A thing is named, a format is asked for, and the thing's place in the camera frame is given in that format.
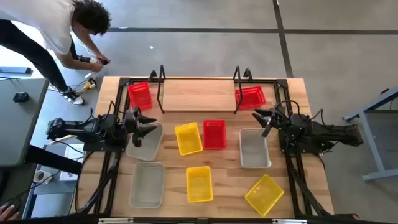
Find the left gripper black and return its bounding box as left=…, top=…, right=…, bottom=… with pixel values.
left=124, top=106, right=158, bottom=138

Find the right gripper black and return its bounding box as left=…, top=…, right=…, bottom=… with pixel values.
left=252, top=105, right=290, bottom=132

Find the red plastic mesh basket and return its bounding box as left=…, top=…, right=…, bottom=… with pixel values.
left=127, top=81, right=154, bottom=111
left=234, top=86, right=267, bottom=110
left=202, top=119, right=228, bottom=151

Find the grey plastic bin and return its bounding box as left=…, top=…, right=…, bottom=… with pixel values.
left=128, top=161, right=165, bottom=209
left=238, top=127, right=272, bottom=169
left=125, top=121, right=164, bottom=162

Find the yellow plastic mesh basket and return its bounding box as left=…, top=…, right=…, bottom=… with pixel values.
left=244, top=174, right=285, bottom=217
left=185, top=166, right=215, bottom=203
left=174, top=121, right=204, bottom=156

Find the white box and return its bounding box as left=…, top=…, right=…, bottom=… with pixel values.
left=63, top=143, right=85, bottom=162

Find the black desk crossbar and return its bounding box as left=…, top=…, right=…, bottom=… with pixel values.
left=24, top=145, right=84, bottom=175

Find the white mug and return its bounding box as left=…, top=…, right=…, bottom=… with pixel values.
left=32, top=170, right=53, bottom=184

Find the grey desk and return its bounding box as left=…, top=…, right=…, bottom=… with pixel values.
left=0, top=77, right=50, bottom=167

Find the small black desk device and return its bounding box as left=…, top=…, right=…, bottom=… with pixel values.
left=12, top=91, right=30, bottom=103

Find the dark flat bar device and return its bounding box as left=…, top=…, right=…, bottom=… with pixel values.
left=0, top=66, right=33, bottom=75

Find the person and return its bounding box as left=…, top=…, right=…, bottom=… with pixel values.
left=0, top=0, right=112, bottom=107

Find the person's hand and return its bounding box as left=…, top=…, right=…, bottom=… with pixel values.
left=0, top=203, right=20, bottom=222

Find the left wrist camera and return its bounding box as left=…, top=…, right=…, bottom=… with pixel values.
left=131, top=133, right=143, bottom=148

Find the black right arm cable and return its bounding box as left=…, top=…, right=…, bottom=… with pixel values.
left=274, top=99, right=302, bottom=118

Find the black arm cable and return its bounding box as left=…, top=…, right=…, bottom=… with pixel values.
left=107, top=100, right=127, bottom=122
left=274, top=99, right=302, bottom=118

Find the black metal table frame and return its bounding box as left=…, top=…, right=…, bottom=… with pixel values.
left=73, top=76, right=336, bottom=224

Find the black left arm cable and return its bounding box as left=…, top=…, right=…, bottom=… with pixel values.
left=107, top=100, right=127, bottom=122

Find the yellow cable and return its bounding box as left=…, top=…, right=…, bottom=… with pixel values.
left=46, top=134, right=77, bottom=147

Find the blue-grey metal table frame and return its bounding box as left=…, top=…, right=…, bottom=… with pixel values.
left=343, top=86, right=398, bottom=182

